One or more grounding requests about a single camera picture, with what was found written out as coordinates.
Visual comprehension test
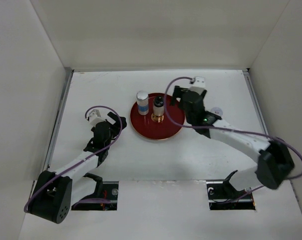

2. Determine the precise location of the silver cap blue label bottle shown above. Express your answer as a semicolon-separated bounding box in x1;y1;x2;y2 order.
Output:
136;90;149;116

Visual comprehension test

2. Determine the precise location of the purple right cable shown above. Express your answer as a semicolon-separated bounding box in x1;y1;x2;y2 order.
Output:
164;76;302;205

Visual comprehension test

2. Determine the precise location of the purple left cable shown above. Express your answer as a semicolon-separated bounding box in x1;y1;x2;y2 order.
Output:
24;105;124;214

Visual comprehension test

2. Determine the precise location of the red round tray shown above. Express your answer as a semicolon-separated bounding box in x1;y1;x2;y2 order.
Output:
130;92;181;141

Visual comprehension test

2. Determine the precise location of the clear spice jar black cap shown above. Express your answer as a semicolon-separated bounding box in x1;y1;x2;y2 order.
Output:
151;95;164;123

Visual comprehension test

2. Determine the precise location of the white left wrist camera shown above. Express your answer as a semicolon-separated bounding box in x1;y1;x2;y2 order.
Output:
87;109;104;127

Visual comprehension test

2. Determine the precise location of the purple cable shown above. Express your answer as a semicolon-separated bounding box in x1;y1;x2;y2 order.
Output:
164;76;302;205
24;105;124;214

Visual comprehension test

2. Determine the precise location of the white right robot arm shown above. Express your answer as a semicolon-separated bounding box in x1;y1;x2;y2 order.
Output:
105;88;294;198

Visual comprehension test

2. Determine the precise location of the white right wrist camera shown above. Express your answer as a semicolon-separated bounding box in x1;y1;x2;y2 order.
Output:
189;76;206;95

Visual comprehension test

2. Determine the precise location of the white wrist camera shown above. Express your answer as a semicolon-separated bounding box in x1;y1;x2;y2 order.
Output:
87;109;104;127
189;76;206;95

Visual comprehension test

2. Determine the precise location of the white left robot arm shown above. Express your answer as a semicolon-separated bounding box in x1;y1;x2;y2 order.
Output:
24;113;127;224

